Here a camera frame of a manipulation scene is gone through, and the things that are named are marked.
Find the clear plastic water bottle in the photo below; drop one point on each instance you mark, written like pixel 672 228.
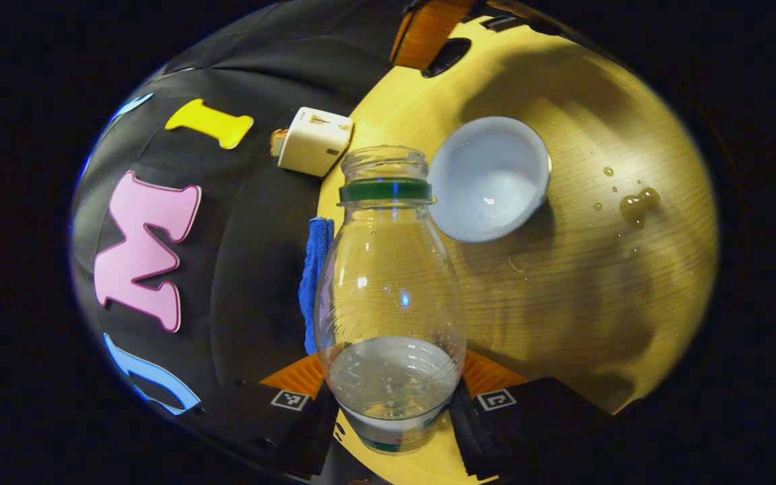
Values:
pixel 388 289

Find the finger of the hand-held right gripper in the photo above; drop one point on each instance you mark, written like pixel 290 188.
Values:
pixel 499 23
pixel 425 30

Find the toasted bread slice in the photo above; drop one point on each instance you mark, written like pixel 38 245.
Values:
pixel 278 141

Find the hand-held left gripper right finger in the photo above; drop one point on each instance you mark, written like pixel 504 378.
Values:
pixel 489 431

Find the blue folded towel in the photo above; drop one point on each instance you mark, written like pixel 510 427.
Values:
pixel 314 269

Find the white toaster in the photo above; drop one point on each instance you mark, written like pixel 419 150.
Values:
pixel 314 141

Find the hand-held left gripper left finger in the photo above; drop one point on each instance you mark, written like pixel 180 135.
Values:
pixel 304 417

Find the light blue teacup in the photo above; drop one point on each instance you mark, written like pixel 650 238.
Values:
pixel 489 178

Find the spilled water puddle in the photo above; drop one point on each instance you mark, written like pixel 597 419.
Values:
pixel 636 205

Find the black backdrop cloth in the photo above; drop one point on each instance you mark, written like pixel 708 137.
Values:
pixel 246 229

